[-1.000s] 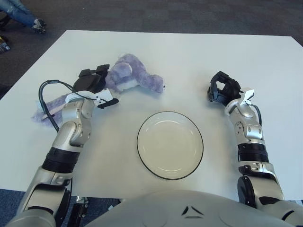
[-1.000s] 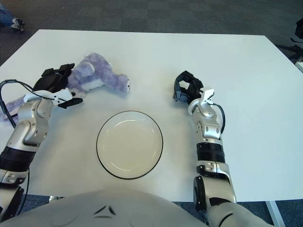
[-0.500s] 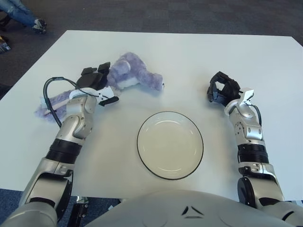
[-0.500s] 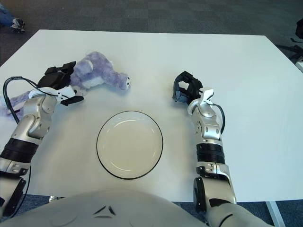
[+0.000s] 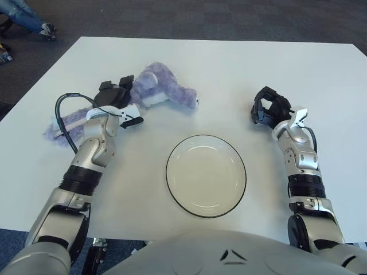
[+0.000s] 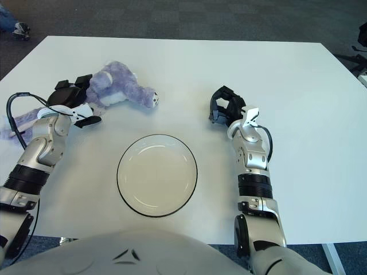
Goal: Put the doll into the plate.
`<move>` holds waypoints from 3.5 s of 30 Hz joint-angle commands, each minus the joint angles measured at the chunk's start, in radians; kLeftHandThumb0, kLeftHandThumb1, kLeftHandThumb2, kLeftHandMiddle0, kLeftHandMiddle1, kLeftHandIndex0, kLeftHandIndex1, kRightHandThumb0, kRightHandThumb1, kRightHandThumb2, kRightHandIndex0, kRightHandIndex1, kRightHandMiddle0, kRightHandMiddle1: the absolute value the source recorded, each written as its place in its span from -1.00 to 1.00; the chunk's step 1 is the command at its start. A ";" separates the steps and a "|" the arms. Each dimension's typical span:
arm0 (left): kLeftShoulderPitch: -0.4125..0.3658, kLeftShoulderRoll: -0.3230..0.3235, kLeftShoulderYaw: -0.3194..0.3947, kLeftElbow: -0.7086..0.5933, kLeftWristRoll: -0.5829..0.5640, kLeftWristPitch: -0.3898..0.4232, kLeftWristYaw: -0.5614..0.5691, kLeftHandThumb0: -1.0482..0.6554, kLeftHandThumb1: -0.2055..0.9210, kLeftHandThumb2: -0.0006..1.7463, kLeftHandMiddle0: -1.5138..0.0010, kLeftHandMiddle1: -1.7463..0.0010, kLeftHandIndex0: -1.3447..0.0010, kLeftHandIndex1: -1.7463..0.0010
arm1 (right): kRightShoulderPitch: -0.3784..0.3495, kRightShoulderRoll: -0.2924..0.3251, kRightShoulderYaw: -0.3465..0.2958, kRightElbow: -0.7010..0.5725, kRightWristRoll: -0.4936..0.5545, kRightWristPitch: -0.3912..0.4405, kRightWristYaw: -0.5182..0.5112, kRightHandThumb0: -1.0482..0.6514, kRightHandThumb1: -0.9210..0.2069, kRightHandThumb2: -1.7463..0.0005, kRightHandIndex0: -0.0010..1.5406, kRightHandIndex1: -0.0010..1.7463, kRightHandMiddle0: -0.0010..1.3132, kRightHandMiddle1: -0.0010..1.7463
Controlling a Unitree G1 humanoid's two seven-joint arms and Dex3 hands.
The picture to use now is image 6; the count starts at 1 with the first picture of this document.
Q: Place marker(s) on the purple plush rabbit doll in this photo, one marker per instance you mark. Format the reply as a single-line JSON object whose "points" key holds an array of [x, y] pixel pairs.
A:
{"points": [[126, 88]]}

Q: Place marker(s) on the white table leg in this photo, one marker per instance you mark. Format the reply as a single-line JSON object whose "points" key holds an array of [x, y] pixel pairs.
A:
{"points": [[332, 257]]}

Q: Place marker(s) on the white plate with black rim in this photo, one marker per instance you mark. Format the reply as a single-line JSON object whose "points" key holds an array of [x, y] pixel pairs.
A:
{"points": [[157, 177]]}

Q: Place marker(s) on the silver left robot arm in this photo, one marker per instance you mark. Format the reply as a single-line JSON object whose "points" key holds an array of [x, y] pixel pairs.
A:
{"points": [[43, 149]]}

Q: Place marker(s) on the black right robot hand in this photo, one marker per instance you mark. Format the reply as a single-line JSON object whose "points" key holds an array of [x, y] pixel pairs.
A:
{"points": [[233, 110]]}

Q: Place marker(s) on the grey sneaker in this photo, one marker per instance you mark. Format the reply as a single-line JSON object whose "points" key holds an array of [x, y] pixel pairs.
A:
{"points": [[21, 31]]}

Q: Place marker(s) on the black swivel chair base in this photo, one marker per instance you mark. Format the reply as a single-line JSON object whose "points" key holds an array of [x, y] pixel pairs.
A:
{"points": [[348, 57]]}

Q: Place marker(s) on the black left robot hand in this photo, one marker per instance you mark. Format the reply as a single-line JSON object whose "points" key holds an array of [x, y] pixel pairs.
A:
{"points": [[67, 97]]}

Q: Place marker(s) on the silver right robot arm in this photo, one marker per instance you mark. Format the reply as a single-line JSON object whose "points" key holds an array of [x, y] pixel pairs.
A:
{"points": [[252, 154]]}

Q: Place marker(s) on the person's leg in jeans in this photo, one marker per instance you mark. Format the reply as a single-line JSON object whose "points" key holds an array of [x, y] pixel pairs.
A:
{"points": [[7, 20]]}

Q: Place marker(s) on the grey robot torso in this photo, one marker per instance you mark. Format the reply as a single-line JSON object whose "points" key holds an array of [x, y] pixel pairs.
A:
{"points": [[160, 252]]}

